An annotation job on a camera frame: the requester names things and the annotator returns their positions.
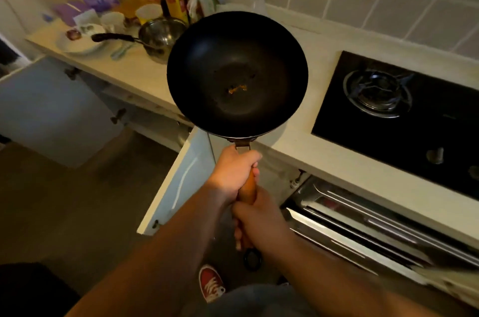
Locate white plate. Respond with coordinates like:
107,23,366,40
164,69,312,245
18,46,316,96
56,24,110,56

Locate black wok with wooden handle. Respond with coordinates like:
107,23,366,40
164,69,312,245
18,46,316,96
167,11,309,272

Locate white paper packet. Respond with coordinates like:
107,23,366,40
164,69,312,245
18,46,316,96
73,8,100,27

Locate person's left forearm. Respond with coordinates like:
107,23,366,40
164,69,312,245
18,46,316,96
65,181,234,317

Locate crumpled plastic bag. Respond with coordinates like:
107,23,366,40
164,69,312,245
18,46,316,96
186,0,218,24

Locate flat purple lid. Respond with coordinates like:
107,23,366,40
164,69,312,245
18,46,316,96
52,0,90,27

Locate oil bottle with yellow label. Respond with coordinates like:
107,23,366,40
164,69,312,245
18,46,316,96
162,0,189,25

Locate person's right hand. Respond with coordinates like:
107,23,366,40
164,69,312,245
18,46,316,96
231,186,297,252

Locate black glass gas cooktop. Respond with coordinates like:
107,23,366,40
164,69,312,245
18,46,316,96
311,51,479,201

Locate pale yellow cup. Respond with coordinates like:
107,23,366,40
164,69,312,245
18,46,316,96
135,3,164,25

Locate person's left hand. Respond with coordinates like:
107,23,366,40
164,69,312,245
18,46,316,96
207,145,263,204

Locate stainless steel pull-out rack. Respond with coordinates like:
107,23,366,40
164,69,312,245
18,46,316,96
281,175,479,288

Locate white cup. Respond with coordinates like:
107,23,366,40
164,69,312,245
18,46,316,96
100,11,126,34

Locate person's grey shorts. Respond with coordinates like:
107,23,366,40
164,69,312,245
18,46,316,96
183,284,319,317

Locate round metal gas burner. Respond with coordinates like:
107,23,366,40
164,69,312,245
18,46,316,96
343,68,414,119

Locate turquoise spoon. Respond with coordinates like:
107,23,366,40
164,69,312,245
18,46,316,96
111,43,134,61

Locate person's right forearm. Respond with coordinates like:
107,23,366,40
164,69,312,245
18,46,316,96
279,231,440,317

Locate narrow light blue cabinet door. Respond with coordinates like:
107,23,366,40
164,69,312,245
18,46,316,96
136,128,217,236

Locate wide light blue cabinet door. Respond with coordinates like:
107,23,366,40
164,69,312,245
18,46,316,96
0,56,126,169

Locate red canvas shoe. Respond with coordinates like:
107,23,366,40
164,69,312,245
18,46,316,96
198,264,227,304

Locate steel saucepan with black handle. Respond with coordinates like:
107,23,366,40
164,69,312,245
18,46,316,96
91,17,188,65

